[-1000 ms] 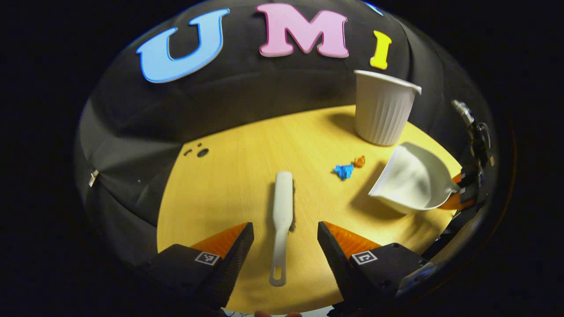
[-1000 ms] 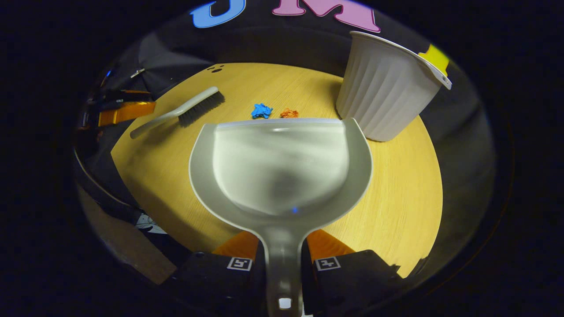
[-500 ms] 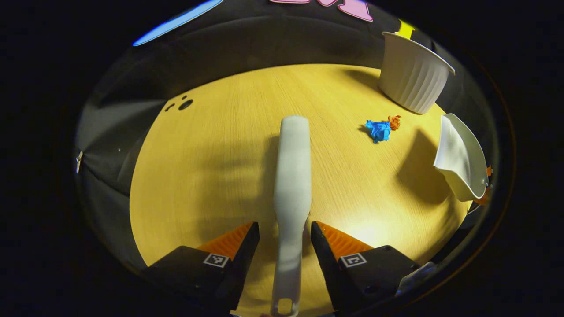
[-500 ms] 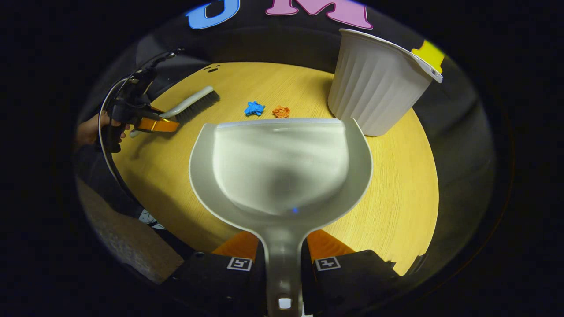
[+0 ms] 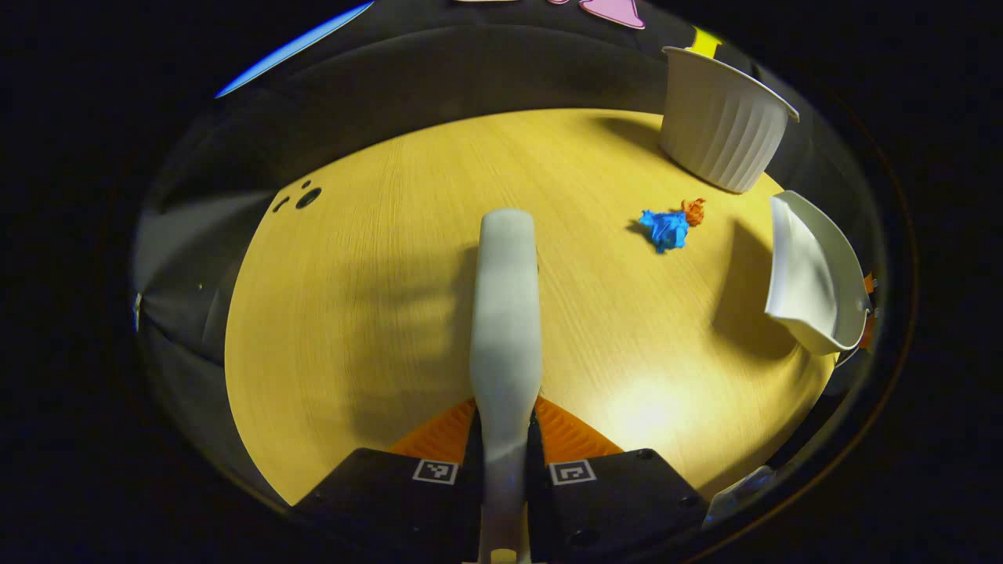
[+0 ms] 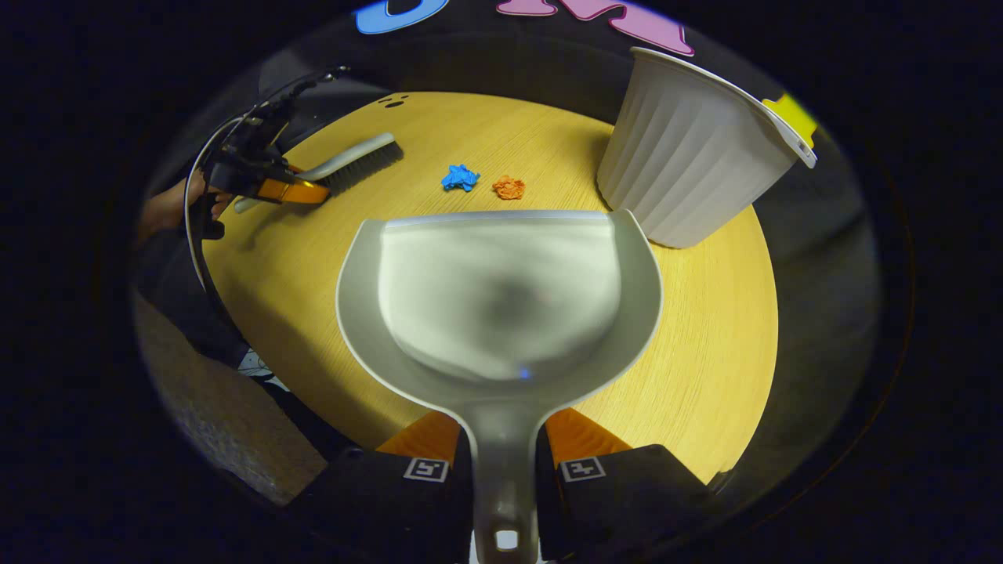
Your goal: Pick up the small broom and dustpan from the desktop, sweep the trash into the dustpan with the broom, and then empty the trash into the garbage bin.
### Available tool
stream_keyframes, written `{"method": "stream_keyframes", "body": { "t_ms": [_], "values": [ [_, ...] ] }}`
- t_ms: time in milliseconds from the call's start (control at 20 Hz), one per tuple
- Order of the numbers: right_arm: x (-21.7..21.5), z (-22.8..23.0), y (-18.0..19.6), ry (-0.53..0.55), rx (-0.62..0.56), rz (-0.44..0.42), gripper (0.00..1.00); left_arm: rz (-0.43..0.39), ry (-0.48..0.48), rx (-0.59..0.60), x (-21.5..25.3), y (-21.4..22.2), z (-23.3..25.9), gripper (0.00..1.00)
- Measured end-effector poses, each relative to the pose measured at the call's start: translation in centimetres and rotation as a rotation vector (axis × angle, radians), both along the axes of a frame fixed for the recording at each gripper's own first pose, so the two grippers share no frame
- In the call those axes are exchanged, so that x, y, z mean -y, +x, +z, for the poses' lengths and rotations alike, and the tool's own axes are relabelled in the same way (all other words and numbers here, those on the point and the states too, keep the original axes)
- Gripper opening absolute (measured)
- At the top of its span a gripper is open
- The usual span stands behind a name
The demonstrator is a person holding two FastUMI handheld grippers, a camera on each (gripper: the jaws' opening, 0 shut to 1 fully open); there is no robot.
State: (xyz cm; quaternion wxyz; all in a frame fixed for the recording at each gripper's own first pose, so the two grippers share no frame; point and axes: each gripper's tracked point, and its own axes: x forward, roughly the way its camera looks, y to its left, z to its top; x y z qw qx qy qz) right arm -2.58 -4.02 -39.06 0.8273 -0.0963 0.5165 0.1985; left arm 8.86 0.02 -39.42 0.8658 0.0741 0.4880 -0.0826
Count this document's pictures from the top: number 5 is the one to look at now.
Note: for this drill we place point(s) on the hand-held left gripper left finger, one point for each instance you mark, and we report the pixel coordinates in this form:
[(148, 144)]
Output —
[(392, 509)]

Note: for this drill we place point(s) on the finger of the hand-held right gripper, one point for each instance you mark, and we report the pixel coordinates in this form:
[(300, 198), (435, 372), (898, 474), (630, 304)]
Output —
[(869, 283), (867, 333)]

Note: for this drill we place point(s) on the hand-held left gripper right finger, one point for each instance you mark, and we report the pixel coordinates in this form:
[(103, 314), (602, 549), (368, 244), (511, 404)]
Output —
[(619, 505)]

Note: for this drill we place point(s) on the white dustpan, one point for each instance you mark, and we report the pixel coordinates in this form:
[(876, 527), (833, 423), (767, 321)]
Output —
[(807, 282)]

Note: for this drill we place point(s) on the orange paper trash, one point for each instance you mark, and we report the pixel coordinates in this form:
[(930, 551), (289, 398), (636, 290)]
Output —
[(693, 211)]

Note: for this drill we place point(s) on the small white broom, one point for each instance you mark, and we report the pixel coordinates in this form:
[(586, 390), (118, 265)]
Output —
[(505, 329)]

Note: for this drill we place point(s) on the blue paper trash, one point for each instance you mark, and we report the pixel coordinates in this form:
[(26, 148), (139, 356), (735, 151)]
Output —
[(666, 229)]

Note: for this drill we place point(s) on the white ribbed garbage bin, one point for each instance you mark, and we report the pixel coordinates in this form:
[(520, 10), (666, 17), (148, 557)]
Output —
[(725, 129)]

